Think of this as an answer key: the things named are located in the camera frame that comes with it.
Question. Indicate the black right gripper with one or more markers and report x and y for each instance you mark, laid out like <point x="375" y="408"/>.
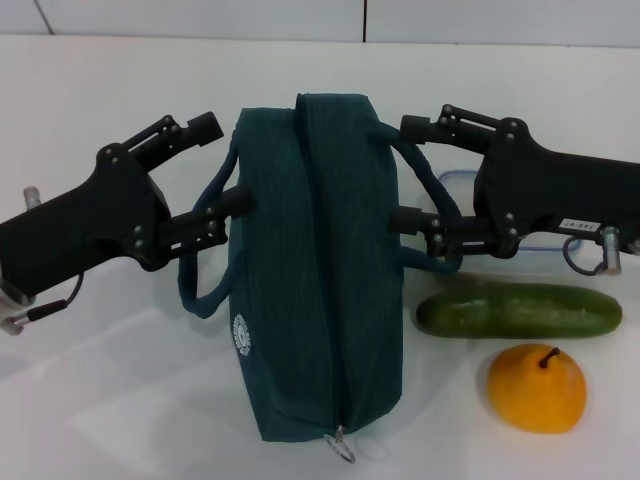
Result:
<point x="545" y="190"/>

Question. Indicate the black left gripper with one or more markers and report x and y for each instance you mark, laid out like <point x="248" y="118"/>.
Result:
<point x="100" y="220"/>

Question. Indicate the clear plastic container blue lid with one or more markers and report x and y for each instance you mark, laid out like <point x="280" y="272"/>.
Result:
<point x="542" y="260"/>

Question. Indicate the dark teal fabric bag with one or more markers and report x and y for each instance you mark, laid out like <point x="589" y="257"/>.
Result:
<point x="320" y="250"/>

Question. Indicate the green cucumber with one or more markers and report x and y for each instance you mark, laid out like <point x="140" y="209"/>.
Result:
<point x="520" y="310"/>

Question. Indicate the orange pear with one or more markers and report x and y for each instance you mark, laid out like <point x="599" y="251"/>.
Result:
<point x="535" y="390"/>

